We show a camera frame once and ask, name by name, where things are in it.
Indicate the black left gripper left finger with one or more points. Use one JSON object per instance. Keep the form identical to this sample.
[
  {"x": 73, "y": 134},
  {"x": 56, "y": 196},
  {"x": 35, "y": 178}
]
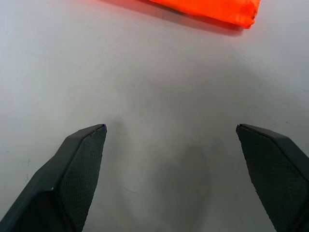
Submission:
[{"x": 62, "y": 178}]

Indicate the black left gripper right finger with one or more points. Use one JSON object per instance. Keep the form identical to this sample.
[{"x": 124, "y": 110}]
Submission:
[{"x": 277, "y": 174}]

